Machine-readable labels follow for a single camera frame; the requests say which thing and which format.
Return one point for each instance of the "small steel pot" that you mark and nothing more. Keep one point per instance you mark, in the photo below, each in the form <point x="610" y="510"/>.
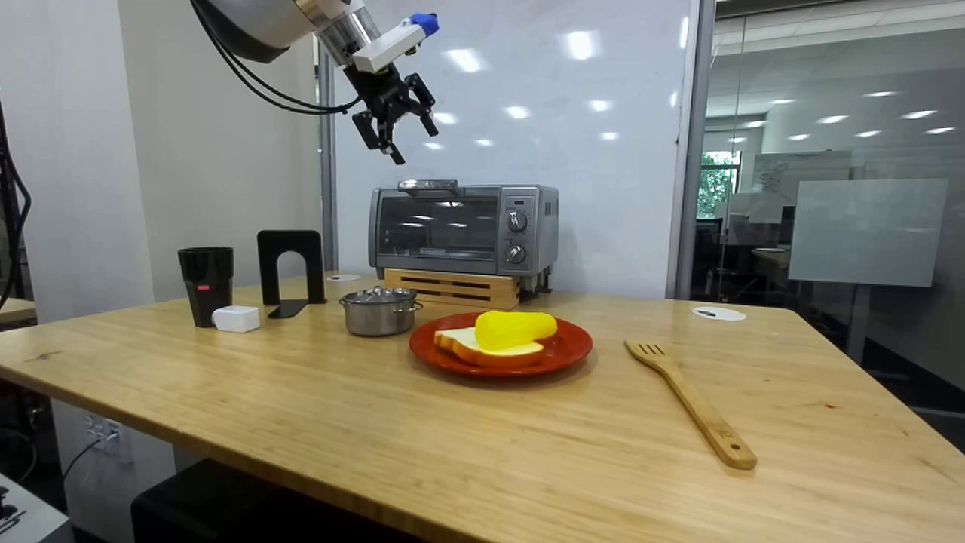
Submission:
<point x="378" y="322"/>

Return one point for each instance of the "yellow corn toy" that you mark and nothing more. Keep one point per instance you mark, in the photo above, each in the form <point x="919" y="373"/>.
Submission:
<point x="512" y="330"/>

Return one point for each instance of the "grey standing board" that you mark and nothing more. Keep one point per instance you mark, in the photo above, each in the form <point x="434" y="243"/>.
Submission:
<point x="866" y="230"/>

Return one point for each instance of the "wooden fork spatula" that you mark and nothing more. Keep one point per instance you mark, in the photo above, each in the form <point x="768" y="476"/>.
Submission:
<point x="694" y="404"/>

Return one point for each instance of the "black plastic tumbler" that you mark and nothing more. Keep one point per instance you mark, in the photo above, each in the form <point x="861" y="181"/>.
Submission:
<point x="207" y="289"/>

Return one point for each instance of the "silver toaster oven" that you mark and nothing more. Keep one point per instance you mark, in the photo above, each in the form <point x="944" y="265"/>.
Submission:
<point x="532" y="230"/>

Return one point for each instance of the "white table grommet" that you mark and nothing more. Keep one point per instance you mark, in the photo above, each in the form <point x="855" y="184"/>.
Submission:
<point x="718" y="314"/>

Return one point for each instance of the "small white box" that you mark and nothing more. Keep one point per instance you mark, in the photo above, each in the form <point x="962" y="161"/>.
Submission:
<point x="236" y="322"/>

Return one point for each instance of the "white wall outlet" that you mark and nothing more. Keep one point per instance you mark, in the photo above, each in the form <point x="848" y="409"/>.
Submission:
<point x="106" y="437"/>

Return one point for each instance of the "toast bread slice toy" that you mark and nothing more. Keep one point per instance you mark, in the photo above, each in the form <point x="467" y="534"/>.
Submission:
<point x="456" y="344"/>

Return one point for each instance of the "large white whiteboard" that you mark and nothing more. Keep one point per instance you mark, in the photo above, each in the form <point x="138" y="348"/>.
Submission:
<point x="562" y="132"/>

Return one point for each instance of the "white wrist camera blue end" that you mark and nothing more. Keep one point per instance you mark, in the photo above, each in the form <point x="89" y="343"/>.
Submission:
<point x="386" y="48"/>

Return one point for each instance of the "wooden pallet stand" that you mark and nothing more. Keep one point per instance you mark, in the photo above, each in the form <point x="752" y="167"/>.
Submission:
<point x="452" y="289"/>

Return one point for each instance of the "black metal bookend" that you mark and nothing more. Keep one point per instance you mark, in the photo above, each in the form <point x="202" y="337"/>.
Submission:
<point x="267" y="261"/>

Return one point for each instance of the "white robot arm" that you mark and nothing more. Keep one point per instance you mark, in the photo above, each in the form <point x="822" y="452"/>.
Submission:
<point x="252" y="20"/>

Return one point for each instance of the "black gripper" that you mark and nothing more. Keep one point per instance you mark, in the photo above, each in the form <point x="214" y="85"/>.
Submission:
<point x="383" y="94"/>

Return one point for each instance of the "red plate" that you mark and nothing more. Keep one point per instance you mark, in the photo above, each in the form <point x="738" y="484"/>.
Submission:
<point x="567" y="352"/>

